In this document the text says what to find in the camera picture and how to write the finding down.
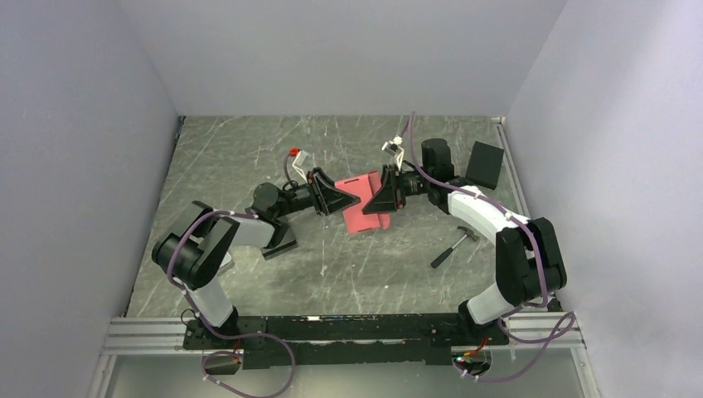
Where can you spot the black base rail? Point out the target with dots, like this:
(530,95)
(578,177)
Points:
(430,338)

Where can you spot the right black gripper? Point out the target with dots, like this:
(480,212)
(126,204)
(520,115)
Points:
(385,201)

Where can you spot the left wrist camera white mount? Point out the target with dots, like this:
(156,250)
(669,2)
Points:
(300,161)

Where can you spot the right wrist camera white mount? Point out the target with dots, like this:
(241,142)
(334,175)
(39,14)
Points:
(394,148)

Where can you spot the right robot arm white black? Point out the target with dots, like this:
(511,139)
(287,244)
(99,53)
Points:
(527,258)

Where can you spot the black box near right wall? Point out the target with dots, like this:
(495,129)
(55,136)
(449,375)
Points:
(484,165)

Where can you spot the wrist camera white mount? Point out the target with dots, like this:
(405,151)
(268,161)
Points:
(300,161)
(394,148)

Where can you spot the aluminium frame rail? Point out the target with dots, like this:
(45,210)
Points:
(145,337)

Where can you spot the red cardboard paper box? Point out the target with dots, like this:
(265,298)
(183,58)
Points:
(363,186)

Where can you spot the hammer with black handle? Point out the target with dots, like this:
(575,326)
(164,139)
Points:
(468,234)

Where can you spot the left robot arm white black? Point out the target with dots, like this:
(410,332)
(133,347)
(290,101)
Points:
(191,251)

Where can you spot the black box near left arm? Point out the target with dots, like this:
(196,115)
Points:
(283,240)

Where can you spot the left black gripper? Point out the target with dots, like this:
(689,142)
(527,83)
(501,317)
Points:
(329,197)

